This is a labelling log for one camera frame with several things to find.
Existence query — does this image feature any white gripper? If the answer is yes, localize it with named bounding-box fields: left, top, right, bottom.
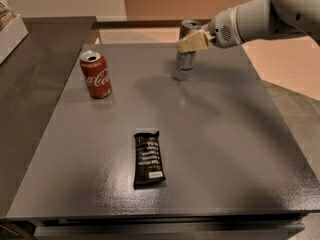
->
left=177, top=7, right=242, bottom=53

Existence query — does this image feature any silver blue redbull can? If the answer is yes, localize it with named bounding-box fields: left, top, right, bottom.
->
left=176, top=19, right=201, bottom=71

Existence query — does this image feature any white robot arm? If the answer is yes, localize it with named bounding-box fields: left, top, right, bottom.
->
left=177, top=0, right=320, bottom=53

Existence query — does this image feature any red coke can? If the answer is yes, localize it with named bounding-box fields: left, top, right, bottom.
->
left=80, top=50, right=112, bottom=99

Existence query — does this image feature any black snack bar wrapper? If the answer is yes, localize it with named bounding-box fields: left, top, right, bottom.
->
left=134, top=132, right=166, bottom=189

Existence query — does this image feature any white box on counter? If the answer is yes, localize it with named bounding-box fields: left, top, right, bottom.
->
left=0, top=14, right=28, bottom=64

